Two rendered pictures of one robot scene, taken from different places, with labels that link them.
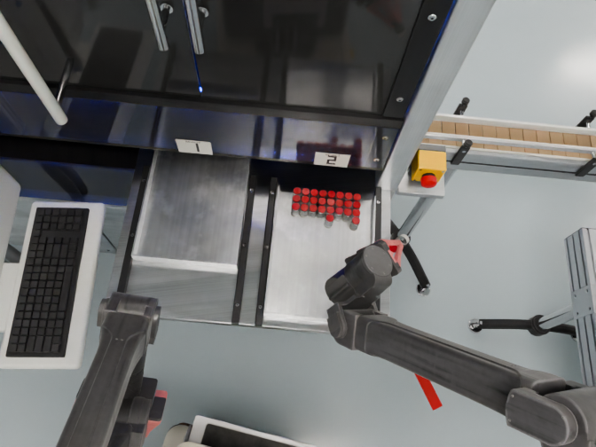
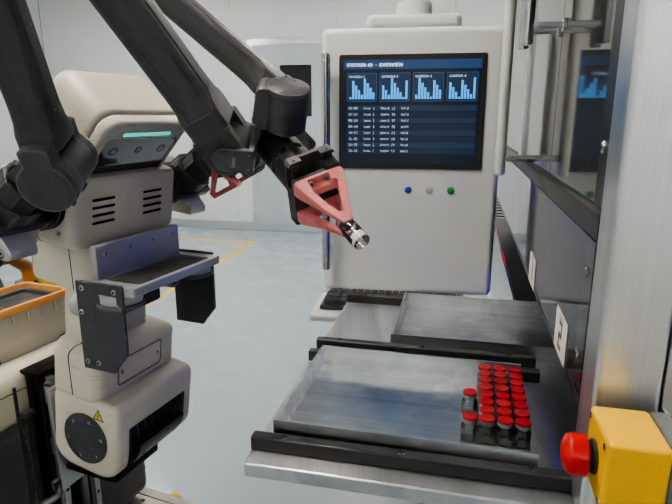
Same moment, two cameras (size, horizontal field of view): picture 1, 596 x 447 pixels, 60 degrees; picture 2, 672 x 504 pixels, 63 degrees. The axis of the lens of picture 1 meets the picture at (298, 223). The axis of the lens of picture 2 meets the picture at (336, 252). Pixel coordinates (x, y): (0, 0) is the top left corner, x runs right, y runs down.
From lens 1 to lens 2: 1.28 m
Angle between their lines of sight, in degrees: 83
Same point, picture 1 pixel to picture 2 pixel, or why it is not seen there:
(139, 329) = (266, 67)
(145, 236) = (432, 310)
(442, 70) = (626, 41)
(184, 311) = (341, 324)
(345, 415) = not seen: outside the picture
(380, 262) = (284, 87)
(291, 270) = (385, 383)
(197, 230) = (443, 332)
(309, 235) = (444, 401)
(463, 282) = not seen: outside the picture
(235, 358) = not seen: outside the picture
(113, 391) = (221, 29)
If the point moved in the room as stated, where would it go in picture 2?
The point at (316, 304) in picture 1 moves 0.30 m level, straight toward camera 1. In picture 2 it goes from (326, 397) to (185, 358)
